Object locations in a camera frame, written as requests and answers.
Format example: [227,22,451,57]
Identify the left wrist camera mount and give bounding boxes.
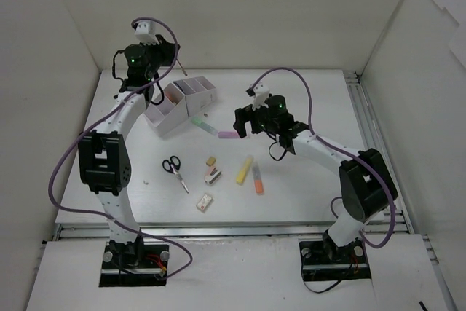
[133,20,157,45]

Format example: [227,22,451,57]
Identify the yellow highlighter marker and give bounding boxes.
[236,156,254,185]

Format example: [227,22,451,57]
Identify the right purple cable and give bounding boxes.
[250,67,398,250]

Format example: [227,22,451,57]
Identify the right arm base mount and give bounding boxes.
[299,239,371,282]

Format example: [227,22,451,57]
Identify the aluminium rail frame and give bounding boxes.
[54,70,438,264]

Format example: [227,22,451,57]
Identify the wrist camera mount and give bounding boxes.
[133,20,157,45]
[246,83,270,111]

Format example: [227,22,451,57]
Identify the green highlighter marker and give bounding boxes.
[191,117,218,136]

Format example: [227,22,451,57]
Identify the black handled scissors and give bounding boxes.
[162,155,189,193]

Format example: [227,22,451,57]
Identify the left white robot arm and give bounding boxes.
[78,34,177,267]

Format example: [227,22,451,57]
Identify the red gel pen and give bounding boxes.
[177,59,188,76]

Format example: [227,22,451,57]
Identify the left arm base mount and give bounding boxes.
[99,243,170,288]

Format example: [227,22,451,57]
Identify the slim orange highlighter pen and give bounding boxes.
[165,94,174,103]

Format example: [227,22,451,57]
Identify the white pink desk organizer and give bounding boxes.
[144,76,217,137]

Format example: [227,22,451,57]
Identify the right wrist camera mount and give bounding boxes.
[246,83,270,111]

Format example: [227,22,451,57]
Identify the tan eraser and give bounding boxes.
[206,157,216,166]

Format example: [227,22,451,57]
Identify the pink white stapler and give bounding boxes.
[204,165,222,186]

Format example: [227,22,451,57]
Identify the orange capped marker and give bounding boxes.
[252,162,264,194]

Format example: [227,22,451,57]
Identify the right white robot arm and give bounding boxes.
[233,95,398,261]

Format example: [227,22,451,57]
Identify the pink purple highlighter marker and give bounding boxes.
[218,131,240,139]

